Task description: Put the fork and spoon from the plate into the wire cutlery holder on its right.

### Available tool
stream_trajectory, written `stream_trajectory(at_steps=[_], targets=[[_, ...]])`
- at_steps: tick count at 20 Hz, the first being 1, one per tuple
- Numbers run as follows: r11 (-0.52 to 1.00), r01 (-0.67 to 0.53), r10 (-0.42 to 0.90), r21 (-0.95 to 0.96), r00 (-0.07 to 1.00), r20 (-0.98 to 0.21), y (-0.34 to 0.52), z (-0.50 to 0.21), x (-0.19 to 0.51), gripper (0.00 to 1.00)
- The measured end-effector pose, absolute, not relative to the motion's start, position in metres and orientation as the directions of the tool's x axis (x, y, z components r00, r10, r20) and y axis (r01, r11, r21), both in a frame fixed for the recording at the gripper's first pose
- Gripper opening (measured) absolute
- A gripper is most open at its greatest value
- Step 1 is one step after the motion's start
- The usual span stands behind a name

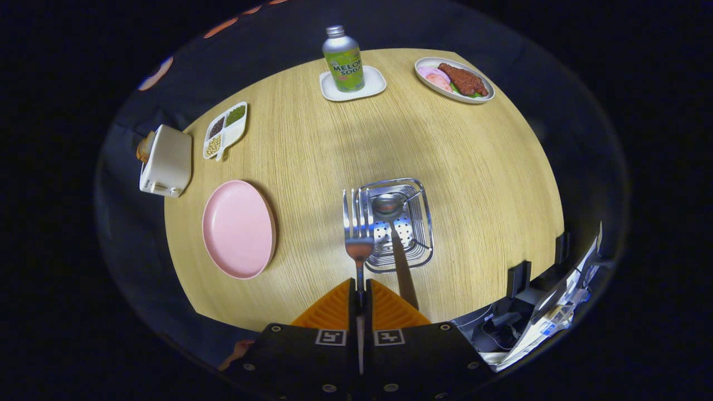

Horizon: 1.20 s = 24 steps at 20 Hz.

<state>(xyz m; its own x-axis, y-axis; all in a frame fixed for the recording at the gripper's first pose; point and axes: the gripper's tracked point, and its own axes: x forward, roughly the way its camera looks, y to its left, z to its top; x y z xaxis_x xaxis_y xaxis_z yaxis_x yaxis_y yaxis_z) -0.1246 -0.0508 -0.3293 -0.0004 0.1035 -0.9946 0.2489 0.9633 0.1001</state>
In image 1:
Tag white toaster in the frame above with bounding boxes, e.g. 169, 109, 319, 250
139, 124, 193, 198

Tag perforated metal basket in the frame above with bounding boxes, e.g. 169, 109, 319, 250
353, 178, 435, 274

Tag toasted bread slices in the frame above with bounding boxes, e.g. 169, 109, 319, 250
136, 131, 157, 164

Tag white paper sheets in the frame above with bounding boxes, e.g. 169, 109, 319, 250
489, 223, 606, 373

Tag white square coaster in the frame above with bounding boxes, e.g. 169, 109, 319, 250
319, 65, 388, 102

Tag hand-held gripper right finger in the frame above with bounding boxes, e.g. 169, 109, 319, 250
362, 277, 495, 401

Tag metal fork with wooden handle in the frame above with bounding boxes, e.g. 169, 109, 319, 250
342, 188, 375, 375

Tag pink ham slices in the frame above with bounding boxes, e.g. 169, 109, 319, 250
418, 65, 453, 93

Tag dark cables bundle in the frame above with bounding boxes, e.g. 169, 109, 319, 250
460, 301, 527, 354

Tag metal spoon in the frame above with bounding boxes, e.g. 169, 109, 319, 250
371, 193, 420, 312

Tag green soda bottle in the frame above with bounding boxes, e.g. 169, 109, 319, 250
322, 25, 367, 93

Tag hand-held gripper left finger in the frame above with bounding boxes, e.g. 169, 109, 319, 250
227, 277, 360, 401

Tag white oval plate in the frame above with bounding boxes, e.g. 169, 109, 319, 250
414, 56, 496, 105

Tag brown fried meat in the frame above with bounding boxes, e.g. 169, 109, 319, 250
438, 62, 490, 97

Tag white divided dish with beans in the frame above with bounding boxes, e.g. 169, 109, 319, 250
203, 101, 249, 162

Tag pink round plate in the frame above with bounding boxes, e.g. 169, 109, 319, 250
202, 179, 277, 280

